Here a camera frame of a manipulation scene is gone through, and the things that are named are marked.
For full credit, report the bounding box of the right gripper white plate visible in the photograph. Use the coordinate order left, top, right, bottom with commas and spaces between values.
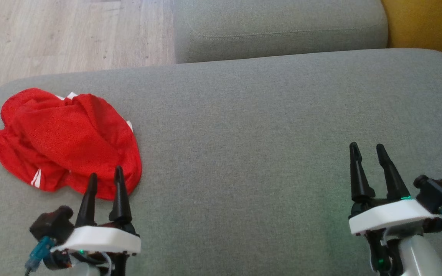
348, 142, 442, 236

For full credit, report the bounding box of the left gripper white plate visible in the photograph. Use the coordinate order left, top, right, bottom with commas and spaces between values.
50, 166, 142, 256

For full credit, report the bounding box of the red basketball jersey white lining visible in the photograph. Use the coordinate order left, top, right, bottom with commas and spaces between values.
0, 94, 143, 200

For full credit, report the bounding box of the yellow sofa backrest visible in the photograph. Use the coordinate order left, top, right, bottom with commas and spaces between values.
381, 0, 442, 66

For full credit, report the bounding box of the small grey sofa seat cushion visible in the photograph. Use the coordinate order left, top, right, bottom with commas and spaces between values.
173, 0, 389, 64

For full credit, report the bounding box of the left cable with teal plug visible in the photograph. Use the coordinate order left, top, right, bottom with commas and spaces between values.
25, 236, 56, 276

